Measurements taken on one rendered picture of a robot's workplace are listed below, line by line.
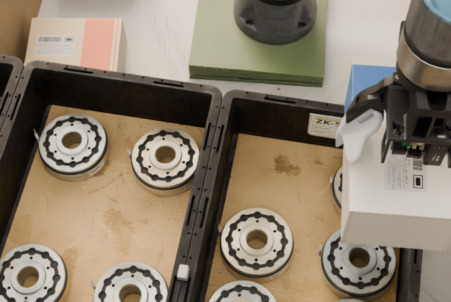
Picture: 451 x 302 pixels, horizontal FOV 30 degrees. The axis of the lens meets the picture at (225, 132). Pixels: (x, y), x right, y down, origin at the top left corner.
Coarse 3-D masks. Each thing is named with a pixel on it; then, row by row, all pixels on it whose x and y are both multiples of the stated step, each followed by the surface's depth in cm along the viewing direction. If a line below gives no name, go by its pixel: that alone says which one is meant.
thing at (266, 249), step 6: (246, 228) 118; (252, 228) 118; (258, 228) 118; (264, 228) 118; (240, 234) 118; (246, 234) 118; (264, 234) 118; (270, 234) 118; (240, 240) 117; (270, 240) 117; (240, 246) 117; (246, 246) 117; (264, 246) 117; (270, 246) 117; (246, 252) 117; (252, 252) 116; (258, 252) 116; (264, 252) 116
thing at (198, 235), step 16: (224, 96) 121; (240, 96) 121; (256, 96) 121; (272, 96) 121; (224, 112) 120; (336, 112) 120; (224, 128) 119; (208, 176) 115; (208, 192) 114; (208, 208) 113; (192, 240) 111; (192, 256) 109; (416, 256) 110; (192, 272) 108; (416, 272) 108; (192, 288) 107; (416, 288) 107
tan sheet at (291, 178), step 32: (256, 160) 127; (288, 160) 127; (320, 160) 127; (256, 192) 125; (288, 192) 125; (320, 192) 125; (224, 224) 122; (288, 224) 122; (320, 224) 122; (320, 256) 120; (288, 288) 118; (320, 288) 117
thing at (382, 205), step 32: (352, 64) 98; (384, 64) 98; (352, 96) 96; (384, 128) 94; (416, 160) 92; (352, 192) 90; (384, 192) 90; (416, 192) 90; (448, 192) 90; (352, 224) 92; (384, 224) 91; (416, 224) 91; (448, 224) 90
